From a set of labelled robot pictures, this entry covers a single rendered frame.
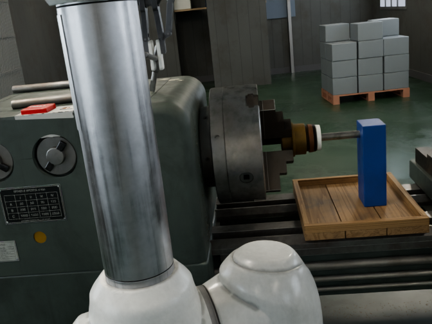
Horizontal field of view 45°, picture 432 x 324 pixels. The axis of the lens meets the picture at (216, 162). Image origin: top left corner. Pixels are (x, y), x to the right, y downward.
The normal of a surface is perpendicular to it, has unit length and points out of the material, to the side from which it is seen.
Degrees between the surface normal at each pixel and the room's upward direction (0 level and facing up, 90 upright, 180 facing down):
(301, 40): 90
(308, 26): 90
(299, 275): 63
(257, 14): 90
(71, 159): 90
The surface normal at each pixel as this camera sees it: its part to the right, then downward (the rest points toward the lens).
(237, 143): -0.08, 0.02
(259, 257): 0.04, -0.98
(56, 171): -0.06, 0.29
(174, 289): 0.56, -0.51
